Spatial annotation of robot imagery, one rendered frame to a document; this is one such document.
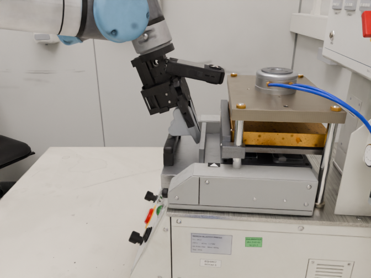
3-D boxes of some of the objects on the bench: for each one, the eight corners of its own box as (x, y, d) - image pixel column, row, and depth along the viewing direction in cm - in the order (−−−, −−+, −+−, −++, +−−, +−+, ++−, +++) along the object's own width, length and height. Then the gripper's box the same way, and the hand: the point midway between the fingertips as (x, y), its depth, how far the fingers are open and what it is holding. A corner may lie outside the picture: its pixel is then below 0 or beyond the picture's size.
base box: (345, 202, 92) (358, 146, 85) (423, 322, 57) (454, 244, 51) (157, 192, 96) (155, 139, 89) (124, 299, 62) (116, 225, 55)
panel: (155, 195, 94) (183, 142, 87) (131, 275, 67) (167, 207, 59) (149, 192, 94) (176, 139, 87) (121, 271, 66) (157, 203, 59)
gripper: (137, 54, 69) (173, 142, 76) (126, 62, 60) (167, 160, 67) (175, 40, 67) (208, 132, 74) (169, 46, 58) (207, 148, 66)
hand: (199, 136), depth 70 cm, fingers closed, pressing on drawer
